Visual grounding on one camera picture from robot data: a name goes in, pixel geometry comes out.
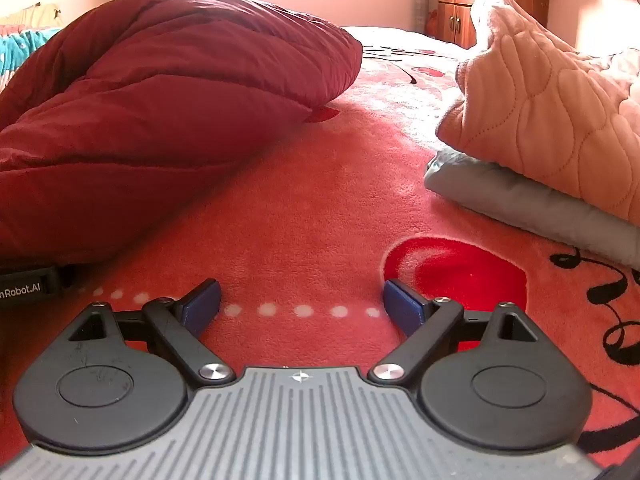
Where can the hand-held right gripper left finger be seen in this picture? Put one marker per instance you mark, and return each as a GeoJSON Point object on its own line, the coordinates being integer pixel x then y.
{"type": "Point", "coordinates": [204, 304]}

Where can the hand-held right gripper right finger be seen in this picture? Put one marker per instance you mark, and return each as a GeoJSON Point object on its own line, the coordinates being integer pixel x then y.
{"type": "Point", "coordinates": [401, 305]}

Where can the dark red down jacket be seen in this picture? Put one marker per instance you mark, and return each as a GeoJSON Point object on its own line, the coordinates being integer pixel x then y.
{"type": "Point", "coordinates": [150, 110]}

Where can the red heart printed blanket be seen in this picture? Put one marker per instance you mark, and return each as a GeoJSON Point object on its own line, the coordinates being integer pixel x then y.
{"type": "Point", "coordinates": [300, 200]}

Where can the grey folded garment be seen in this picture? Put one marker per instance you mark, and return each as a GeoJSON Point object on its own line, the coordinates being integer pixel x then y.
{"type": "Point", "coordinates": [520, 200]}

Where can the teal floral quilt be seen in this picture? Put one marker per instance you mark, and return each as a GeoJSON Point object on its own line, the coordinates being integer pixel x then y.
{"type": "Point", "coordinates": [20, 47]}

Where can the peach quilted garment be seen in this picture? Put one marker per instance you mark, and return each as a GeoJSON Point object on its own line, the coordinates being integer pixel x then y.
{"type": "Point", "coordinates": [540, 105]}

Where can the wooden cabinet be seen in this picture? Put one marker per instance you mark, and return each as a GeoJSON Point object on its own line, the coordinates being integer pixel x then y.
{"type": "Point", "coordinates": [462, 15]}

